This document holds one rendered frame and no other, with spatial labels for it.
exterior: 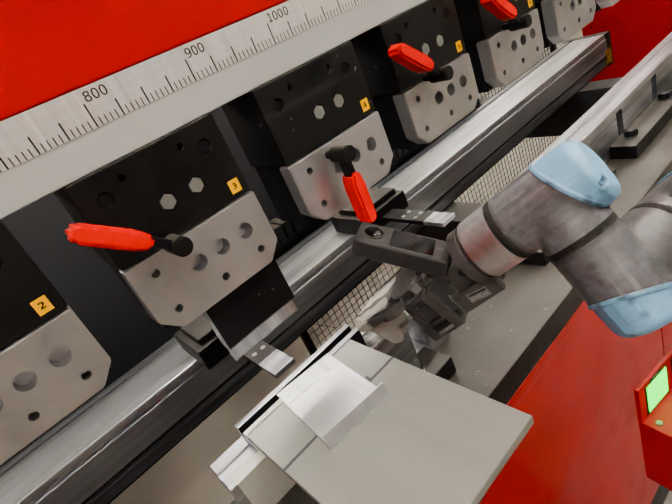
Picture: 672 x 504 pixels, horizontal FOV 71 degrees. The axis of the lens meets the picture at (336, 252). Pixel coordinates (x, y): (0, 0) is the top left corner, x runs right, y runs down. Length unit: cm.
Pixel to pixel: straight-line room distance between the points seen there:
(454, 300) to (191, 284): 31
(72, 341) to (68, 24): 26
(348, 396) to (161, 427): 37
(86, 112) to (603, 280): 48
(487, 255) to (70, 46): 43
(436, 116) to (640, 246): 31
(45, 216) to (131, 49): 57
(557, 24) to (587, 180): 52
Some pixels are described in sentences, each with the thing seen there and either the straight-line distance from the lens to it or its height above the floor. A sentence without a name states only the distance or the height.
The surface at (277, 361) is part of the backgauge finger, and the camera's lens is 67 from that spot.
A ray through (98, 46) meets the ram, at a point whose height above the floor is 142.
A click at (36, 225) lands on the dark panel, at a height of 126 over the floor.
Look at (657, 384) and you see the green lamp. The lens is 76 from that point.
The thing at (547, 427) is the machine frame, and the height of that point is 70.
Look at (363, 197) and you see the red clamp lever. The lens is 54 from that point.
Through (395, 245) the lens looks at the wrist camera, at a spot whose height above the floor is 112.
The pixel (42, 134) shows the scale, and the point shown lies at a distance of 45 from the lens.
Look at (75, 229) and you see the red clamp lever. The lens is 41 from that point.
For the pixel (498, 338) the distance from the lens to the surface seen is 76.
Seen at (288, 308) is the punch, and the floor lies 109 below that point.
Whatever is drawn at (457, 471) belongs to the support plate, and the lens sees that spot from 47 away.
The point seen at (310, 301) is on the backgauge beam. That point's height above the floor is 93.
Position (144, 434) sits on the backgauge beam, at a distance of 84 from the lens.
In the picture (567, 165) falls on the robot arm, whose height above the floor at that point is 118.
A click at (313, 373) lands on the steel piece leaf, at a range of 62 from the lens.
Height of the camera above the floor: 138
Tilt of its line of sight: 26 degrees down
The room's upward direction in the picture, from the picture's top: 24 degrees counter-clockwise
